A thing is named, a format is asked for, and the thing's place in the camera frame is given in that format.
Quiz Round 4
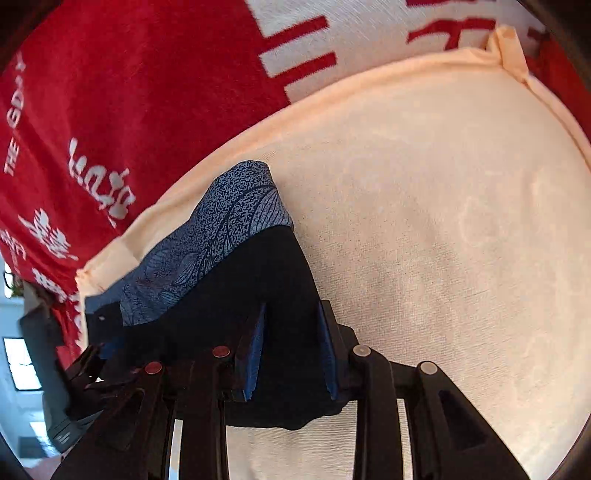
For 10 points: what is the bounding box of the red wedding sofa cover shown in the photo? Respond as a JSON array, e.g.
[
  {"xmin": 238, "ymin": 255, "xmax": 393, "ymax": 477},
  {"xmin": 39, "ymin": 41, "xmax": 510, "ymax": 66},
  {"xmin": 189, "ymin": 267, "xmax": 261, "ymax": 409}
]
[{"xmin": 1, "ymin": 1, "xmax": 590, "ymax": 365}]

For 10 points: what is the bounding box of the cream seat cushion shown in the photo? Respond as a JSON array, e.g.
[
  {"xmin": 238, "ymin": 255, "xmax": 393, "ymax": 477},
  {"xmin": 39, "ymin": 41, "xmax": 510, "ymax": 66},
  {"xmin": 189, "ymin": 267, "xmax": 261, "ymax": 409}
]
[{"xmin": 76, "ymin": 26, "xmax": 590, "ymax": 479}]

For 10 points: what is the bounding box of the black pants blue trim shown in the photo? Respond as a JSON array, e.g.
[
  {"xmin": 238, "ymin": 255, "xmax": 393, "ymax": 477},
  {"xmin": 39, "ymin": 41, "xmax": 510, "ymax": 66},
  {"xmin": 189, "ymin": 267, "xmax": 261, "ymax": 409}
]
[{"xmin": 85, "ymin": 161, "xmax": 345, "ymax": 430}]

